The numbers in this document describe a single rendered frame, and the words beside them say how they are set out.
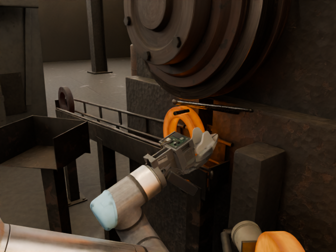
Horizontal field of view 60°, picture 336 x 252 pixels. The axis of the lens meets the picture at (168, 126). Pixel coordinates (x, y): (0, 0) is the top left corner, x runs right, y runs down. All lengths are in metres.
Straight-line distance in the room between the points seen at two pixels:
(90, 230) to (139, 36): 1.24
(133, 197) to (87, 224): 1.18
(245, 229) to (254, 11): 0.42
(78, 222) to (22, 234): 1.34
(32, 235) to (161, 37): 0.49
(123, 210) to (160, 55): 0.36
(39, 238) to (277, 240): 0.35
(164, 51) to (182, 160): 0.26
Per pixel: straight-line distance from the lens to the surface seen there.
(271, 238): 0.47
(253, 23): 0.62
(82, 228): 1.79
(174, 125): 0.91
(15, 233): 0.51
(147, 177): 0.66
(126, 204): 0.65
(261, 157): 0.65
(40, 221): 1.93
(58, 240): 0.52
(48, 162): 1.14
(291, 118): 0.70
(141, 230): 0.68
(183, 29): 0.64
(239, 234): 0.61
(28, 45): 3.56
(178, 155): 0.67
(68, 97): 1.72
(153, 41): 0.74
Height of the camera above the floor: 1.06
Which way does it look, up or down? 18 degrees down
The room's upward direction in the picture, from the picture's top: straight up
